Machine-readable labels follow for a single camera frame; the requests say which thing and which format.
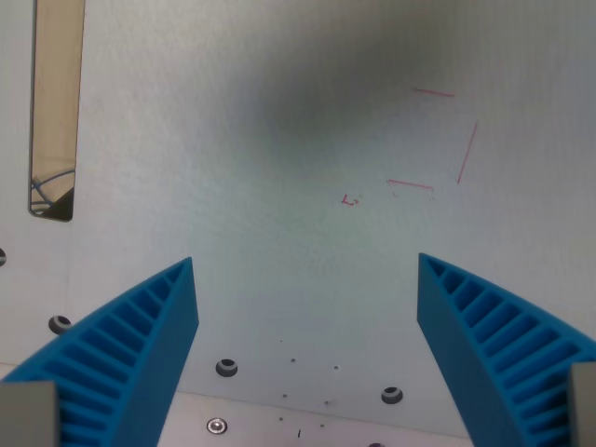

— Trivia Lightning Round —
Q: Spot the long slot opening in plate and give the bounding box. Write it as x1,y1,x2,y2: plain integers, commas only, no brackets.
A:
27,0,87,223

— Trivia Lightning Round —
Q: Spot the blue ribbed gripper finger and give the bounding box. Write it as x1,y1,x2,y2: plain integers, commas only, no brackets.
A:
416,252,596,447
0,256,200,447

